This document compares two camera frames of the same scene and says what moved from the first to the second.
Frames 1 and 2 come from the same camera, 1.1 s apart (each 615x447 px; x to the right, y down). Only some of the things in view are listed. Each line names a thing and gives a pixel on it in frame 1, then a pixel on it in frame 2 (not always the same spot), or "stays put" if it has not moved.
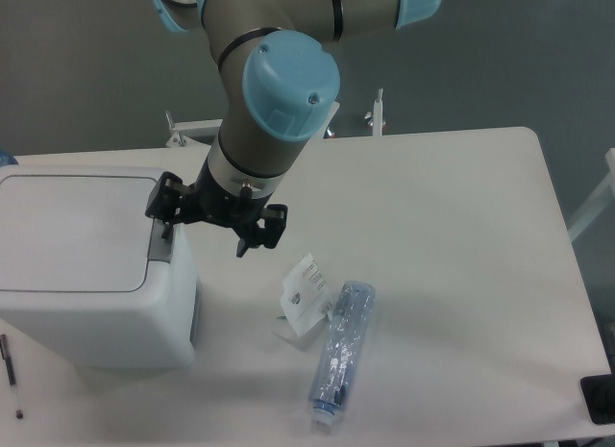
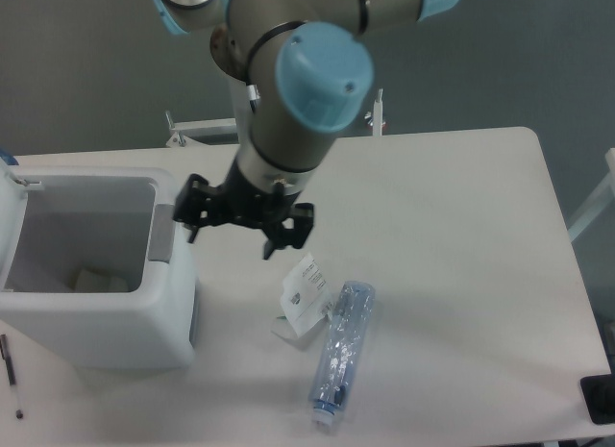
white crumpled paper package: (306, 299) stays put
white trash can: (86, 275) stays put
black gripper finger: (169, 203) → (198, 204)
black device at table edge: (599, 393) stays put
